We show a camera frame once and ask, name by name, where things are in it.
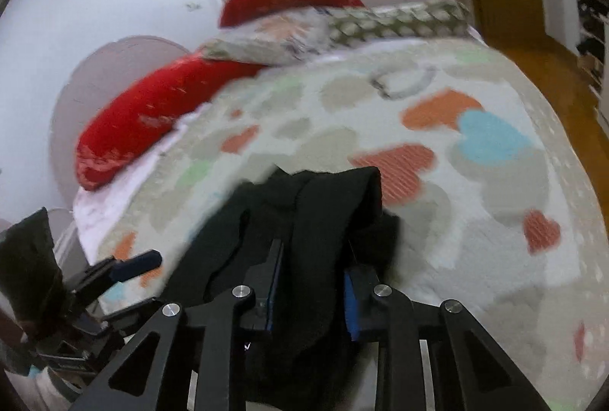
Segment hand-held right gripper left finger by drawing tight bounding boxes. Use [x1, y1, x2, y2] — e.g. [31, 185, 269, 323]
[71, 239, 286, 411]

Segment white bed sheet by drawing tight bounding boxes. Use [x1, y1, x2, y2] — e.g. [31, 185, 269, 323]
[73, 107, 215, 250]

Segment white round fan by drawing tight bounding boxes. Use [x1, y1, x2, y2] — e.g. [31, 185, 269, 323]
[50, 37, 191, 207]

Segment black pants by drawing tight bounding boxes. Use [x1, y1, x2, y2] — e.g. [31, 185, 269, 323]
[162, 166, 400, 411]

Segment cluttered shelf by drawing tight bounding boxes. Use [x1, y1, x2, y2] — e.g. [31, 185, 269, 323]
[566, 0, 609, 107]

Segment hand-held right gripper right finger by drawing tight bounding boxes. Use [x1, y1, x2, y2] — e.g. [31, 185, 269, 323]
[343, 266, 548, 411]

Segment grey leaf print pillow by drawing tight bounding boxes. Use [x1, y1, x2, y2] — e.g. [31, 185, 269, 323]
[200, 9, 343, 67]

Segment heart print quilted blanket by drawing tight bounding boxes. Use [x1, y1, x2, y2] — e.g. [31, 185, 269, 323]
[97, 37, 609, 411]

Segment green patterned pillow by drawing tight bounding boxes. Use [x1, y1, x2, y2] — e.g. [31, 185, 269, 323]
[328, 0, 472, 45]

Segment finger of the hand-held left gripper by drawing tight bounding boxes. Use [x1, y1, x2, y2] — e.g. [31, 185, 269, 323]
[100, 296, 165, 326]
[102, 249, 163, 285]

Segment long red printed pillow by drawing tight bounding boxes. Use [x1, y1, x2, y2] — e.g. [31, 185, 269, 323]
[76, 56, 267, 190]

